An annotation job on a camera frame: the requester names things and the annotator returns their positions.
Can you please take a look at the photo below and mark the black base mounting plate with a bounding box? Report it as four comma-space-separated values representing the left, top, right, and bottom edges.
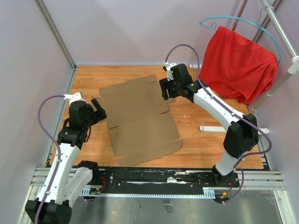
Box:
87, 167, 240, 196

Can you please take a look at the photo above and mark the teal clothes hanger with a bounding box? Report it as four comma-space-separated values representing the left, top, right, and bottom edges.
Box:
199, 15, 283, 63

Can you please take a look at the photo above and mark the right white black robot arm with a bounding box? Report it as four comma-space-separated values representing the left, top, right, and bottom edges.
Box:
159, 63, 258, 187

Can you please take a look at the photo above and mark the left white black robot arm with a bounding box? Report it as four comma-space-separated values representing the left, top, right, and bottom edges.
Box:
25, 95, 107, 224

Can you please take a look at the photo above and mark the white clothes rack stand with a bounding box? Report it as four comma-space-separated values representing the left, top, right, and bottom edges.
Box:
189, 0, 299, 135

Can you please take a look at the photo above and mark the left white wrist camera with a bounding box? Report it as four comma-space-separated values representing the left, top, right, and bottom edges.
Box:
64, 91, 84, 102

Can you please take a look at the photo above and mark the red cloth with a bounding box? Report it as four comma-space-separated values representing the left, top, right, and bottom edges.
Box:
198, 26, 279, 105

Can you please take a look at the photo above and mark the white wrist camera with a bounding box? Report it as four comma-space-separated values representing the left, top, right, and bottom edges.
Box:
64, 91, 84, 102
163, 62, 177, 71

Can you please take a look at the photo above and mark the brown cardboard box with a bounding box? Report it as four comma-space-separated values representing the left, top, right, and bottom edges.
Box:
97, 75, 183, 167

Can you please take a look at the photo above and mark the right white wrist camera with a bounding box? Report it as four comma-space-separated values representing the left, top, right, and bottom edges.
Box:
163, 62, 177, 71

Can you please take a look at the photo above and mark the aluminium rail frame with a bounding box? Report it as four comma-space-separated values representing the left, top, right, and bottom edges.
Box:
25, 161, 285, 224

